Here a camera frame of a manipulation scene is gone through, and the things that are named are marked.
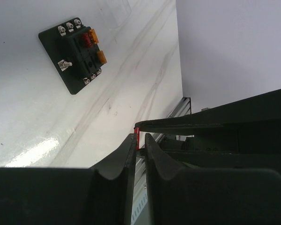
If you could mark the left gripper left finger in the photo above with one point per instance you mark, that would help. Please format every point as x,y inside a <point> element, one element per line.
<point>99,195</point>

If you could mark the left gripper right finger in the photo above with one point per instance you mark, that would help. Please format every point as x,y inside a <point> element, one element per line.
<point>181,195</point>

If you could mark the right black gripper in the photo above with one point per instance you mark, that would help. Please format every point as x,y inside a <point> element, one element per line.
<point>212,140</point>

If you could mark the red blade fuse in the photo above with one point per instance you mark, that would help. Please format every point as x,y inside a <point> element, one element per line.
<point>86,40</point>
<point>137,132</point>

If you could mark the black fuse box base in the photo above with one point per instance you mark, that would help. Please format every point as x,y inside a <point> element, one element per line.
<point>76,65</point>

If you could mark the orange blade fuse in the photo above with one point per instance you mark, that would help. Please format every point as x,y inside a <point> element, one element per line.
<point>93,37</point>
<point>101,57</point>

